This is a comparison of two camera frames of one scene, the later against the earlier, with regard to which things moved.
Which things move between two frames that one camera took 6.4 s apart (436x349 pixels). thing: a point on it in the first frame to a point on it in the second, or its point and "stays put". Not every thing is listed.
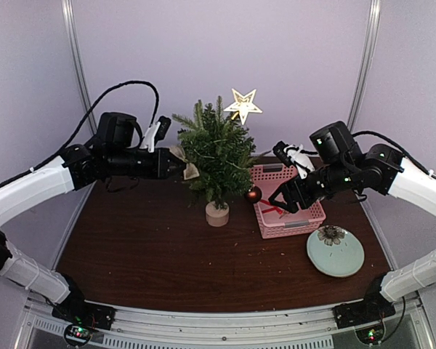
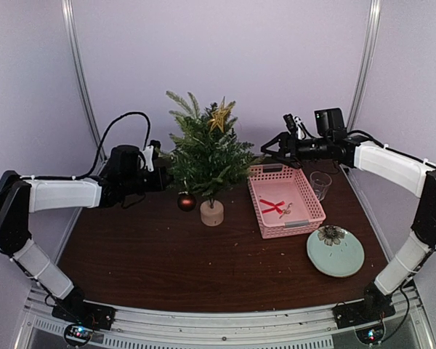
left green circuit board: (77, 334) stays put
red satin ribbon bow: (274, 208) stays put
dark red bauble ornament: (253, 194) to (186, 202)
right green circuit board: (371, 335) stays put
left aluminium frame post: (71, 29) stays put
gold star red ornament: (243, 105) to (220, 115)
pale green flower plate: (335, 251) stays put
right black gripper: (291, 188) to (285, 138)
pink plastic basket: (273, 218) stays put
